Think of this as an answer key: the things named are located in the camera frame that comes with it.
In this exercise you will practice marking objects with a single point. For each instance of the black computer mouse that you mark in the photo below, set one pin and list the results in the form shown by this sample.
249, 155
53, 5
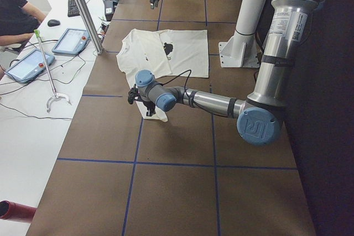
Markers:
53, 23

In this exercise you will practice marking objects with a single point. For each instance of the white pillar with base plate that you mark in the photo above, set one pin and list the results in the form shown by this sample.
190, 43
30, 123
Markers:
241, 49

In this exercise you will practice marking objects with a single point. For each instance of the black box with label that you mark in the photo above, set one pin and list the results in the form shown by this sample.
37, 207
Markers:
109, 6

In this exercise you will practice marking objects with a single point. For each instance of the grabber stick with green handle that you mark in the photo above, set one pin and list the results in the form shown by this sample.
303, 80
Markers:
56, 95

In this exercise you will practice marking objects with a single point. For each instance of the aluminium frame post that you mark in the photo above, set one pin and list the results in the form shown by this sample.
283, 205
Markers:
90, 27

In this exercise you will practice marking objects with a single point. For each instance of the near blue teach pendant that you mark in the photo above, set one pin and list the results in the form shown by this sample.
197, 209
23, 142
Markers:
28, 68

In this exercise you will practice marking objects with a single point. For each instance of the far blue teach pendant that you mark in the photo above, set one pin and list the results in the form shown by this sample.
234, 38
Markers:
72, 42

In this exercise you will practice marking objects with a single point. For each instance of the seated person in black shirt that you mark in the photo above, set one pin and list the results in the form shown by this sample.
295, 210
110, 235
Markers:
19, 19

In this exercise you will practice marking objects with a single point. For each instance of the blue teach pendant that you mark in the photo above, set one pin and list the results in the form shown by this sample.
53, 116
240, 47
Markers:
72, 42
28, 68

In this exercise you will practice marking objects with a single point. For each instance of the cream long-sleeve printed shirt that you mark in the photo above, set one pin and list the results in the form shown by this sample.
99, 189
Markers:
164, 53

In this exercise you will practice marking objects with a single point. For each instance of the red cylinder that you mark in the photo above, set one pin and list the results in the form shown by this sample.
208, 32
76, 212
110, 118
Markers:
12, 211

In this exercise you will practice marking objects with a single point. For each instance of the black keyboard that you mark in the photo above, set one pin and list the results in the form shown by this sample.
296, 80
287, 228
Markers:
72, 9

